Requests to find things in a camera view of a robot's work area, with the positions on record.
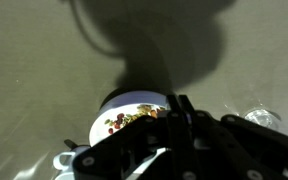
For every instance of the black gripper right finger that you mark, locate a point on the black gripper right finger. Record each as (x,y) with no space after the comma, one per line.
(237,146)

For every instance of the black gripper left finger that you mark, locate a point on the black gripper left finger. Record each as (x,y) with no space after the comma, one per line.
(130,150)

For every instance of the white bowl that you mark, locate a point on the white bowl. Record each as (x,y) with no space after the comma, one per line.
(130,100)

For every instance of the mixed nuts and berries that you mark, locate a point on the mixed nuts and berries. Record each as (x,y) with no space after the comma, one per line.
(120,118)

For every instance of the clear drinking glass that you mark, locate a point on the clear drinking glass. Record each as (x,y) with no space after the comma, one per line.
(260,118)

